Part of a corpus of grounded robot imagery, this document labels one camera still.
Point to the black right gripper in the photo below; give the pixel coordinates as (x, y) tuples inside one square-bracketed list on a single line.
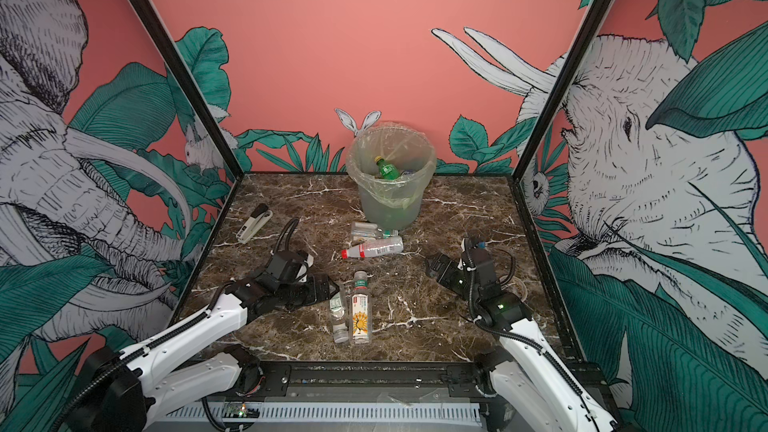
[(454, 268)]

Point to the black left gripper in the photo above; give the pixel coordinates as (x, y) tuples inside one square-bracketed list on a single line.
[(314, 295)]

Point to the clear bottle green white label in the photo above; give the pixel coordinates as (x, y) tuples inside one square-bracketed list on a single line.
[(339, 319)]

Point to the sunflower label tea bottle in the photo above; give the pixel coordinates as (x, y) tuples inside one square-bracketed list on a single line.
[(360, 309)]

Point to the green soda bottle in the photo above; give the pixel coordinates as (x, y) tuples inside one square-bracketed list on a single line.
[(386, 170)]

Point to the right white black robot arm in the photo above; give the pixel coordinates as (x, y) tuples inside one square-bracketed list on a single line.
[(524, 370)]

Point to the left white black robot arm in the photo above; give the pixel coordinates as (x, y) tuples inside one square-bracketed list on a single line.
[(129, 389)]

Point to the grey mesh waste bin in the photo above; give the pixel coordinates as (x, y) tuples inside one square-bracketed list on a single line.
[(387, 204)]

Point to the clear plastic bin liner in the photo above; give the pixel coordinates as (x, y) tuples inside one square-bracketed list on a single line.
[(391, 150)]

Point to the white tape roll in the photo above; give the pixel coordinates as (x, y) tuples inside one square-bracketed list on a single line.
[(518, 287)]

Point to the grey black stapler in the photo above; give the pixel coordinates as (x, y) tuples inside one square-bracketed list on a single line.
[(259, 217)]

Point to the red cap white bottle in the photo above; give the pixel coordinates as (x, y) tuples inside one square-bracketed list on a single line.
[(374, 248)]

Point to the clear bottle green neck band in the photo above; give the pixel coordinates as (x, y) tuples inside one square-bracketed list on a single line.
[(364, 231)]

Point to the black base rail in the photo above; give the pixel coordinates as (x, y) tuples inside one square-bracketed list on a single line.
[(279, 378)]

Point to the white perforated cable tray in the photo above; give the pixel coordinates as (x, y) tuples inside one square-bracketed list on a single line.
[(465, 414)]

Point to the right black frame post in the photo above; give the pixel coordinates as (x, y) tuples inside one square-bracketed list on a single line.
[(590, 26)]

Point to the black frame post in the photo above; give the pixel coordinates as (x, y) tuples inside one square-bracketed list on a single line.
[(590, 26), (156, 29)]

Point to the left black frame post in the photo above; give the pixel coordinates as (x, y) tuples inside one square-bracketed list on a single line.
[(156, 29)]

